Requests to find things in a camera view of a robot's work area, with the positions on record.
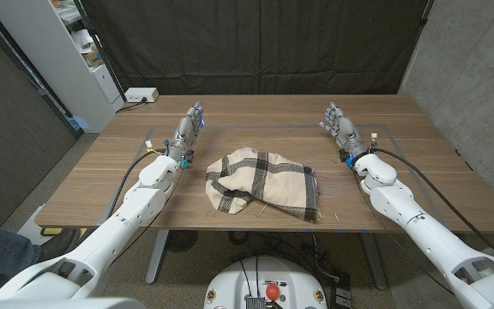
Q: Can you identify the grey five-finger right hand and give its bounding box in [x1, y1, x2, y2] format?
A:
[318, 100, 371, 167]

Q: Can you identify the grey five-finger left hand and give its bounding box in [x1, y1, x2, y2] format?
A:
[166, 100, 206, 167]

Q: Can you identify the cream plaid scarf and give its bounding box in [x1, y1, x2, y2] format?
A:
[205, 147, 320, 223]

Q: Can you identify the white power strip box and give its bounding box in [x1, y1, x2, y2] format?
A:
[124, 87, 160, 104]

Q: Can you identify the black round grille disc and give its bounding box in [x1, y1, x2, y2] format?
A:
[165, 230, 199, 253]

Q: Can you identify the black backdrop stand pole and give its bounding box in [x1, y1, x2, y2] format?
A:
[71, 0, 128, 103]

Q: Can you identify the black backdrop curtain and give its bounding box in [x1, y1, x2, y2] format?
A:
[79, 0, 435, 96]

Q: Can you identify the cardboard box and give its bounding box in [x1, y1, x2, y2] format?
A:
[81, 46, 105, 69]

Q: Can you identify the grey table leg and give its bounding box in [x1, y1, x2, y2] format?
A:
[145, 230, 171, 285]
[360, 233, 389, 291]

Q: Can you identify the white shelf cabinet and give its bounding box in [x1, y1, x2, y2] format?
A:
[0, 0, 126, 134]

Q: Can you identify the white robot torso base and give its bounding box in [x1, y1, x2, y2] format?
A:
[202, 256, 328, 309]

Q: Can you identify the black floor power strip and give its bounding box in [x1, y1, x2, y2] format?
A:
[330, 274, 353, 309]

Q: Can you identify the person's black shoe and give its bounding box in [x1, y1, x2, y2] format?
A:
[39, 227, 81, 263]

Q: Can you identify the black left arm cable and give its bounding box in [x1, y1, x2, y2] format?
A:
[105, 148, 169, 221]

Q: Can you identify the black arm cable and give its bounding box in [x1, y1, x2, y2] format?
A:
[105, 148, 169, 221]
[370, 148, 494, 263]

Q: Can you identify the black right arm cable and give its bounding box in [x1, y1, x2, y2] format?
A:
[370, 148, 494, 263]

